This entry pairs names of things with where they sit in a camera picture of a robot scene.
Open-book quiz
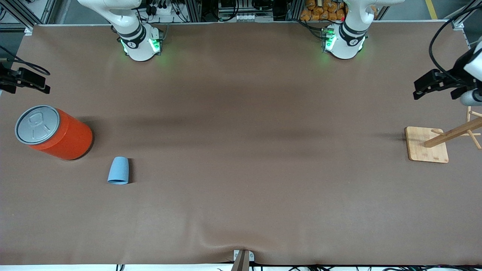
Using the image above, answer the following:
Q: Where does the aluminium frame profile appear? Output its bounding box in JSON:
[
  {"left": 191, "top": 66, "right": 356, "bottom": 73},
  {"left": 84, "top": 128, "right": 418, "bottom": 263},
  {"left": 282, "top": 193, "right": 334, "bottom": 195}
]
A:
[
  {"left": 451, "top": 0, "right": 482, "bottom": 31},
  {"left": 0, "top": 0, "right": 35, "bottom": 37}
]

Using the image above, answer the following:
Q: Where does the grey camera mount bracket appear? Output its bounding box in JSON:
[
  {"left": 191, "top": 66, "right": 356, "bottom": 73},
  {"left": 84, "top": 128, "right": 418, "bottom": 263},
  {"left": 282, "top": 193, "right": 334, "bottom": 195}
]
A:
[{"left": 230, "top": 249, "right": 255, "bottom": 271}]

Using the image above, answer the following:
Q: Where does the light blue plastic cup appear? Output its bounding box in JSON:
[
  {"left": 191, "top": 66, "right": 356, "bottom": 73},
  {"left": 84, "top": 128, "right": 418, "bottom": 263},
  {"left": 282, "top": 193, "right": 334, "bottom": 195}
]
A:
[{"left": 107, "top": 157, "right": 130, "bottom": 185}]

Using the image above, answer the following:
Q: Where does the brown table cover cloth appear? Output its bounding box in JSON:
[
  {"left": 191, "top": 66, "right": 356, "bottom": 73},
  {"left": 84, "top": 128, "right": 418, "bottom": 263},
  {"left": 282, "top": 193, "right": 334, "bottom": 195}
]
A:
[{"left": 0, "top": 21, "right": 482, "bottom": 266}]

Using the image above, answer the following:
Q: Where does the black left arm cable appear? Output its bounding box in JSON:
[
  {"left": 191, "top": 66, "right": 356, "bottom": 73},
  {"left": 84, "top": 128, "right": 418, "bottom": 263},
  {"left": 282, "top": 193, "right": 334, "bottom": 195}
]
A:
[{"left": 429, "top": 7, "right": 482, "bottom": 81}]

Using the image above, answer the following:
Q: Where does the wooden mug tree stand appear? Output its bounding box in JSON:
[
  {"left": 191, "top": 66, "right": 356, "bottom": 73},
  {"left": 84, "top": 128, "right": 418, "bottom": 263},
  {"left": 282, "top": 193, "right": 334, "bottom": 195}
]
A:
[{"left": 405, "top": 101, "right": 482, "bottom": 164}]

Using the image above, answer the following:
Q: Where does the white power strip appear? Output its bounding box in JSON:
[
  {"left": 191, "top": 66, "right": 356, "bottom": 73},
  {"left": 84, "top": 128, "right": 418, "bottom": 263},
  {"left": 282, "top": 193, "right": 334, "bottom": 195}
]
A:
[{"left": 235, "top": 13, "right": 274, "bottom": 23}]

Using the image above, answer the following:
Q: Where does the orange snack bags pile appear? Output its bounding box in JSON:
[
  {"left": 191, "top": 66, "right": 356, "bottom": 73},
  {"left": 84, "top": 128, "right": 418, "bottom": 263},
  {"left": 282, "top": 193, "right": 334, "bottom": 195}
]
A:
[{"left": 300, "top": 0, "right": 348, "bottom": 22}]

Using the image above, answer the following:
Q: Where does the orange can with grey lid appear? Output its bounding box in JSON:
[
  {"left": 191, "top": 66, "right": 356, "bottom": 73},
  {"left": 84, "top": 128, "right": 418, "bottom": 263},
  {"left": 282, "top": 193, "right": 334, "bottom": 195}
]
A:
[{"left": 15, "top": 105, "right": 93, "bottom": 161}]

